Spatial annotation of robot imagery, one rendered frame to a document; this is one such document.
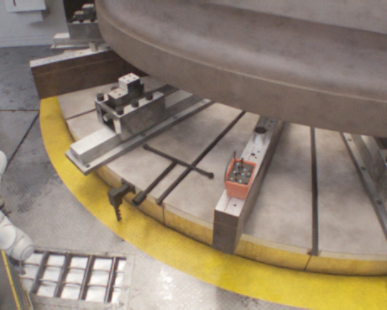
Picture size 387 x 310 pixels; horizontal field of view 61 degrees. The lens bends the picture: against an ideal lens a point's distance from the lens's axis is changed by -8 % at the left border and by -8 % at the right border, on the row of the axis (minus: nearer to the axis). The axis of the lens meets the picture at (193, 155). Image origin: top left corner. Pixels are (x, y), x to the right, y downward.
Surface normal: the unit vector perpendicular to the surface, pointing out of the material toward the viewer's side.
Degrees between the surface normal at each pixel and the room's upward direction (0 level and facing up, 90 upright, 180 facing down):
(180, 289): 0
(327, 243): 0
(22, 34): 90
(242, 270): 0
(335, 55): 90
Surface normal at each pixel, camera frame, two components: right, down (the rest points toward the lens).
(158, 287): 0.00, -0.75
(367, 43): -0.20, 0.65
